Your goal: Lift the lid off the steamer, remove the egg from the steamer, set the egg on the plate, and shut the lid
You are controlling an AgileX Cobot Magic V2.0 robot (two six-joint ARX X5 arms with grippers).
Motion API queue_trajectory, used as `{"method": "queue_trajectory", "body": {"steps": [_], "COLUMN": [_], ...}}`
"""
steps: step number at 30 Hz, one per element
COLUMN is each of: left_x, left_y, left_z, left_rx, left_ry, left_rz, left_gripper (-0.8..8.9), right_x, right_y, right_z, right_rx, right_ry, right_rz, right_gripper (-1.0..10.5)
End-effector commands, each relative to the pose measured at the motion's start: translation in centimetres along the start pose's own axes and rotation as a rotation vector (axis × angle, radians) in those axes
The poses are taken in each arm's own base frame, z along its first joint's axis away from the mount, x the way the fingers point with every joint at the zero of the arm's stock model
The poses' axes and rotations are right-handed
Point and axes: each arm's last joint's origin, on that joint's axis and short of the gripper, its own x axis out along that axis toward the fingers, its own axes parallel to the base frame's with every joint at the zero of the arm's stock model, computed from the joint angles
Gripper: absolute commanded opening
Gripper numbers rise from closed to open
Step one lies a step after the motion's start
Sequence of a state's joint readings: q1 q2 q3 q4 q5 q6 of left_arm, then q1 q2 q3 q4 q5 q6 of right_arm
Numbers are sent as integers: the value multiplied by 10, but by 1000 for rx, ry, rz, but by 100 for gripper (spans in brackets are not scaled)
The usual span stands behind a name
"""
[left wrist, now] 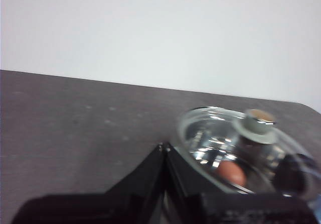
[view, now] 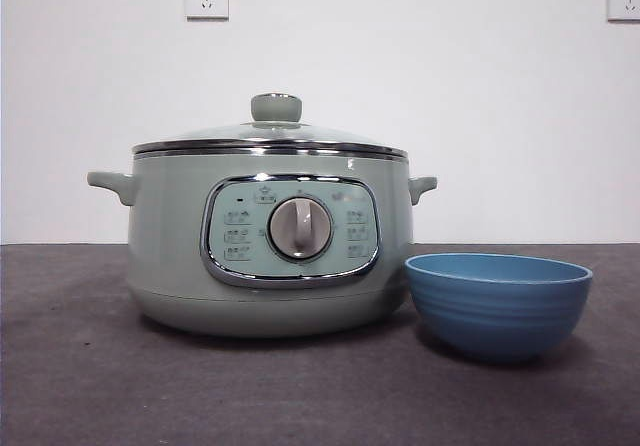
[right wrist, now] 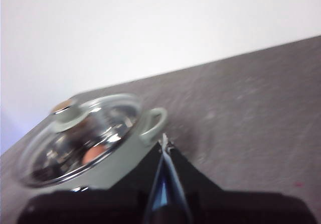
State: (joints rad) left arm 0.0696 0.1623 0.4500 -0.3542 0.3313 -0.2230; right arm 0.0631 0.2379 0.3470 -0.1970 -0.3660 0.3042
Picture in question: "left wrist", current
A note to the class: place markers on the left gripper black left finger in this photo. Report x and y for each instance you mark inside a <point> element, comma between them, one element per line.
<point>120,204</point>

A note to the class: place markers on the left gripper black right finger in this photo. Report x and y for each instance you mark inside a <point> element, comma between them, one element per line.
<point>225,211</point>

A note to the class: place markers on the brown egg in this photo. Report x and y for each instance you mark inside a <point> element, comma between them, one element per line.
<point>233,173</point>

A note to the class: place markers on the glass lid with green knob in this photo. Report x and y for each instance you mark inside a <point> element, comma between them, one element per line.
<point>253,133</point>

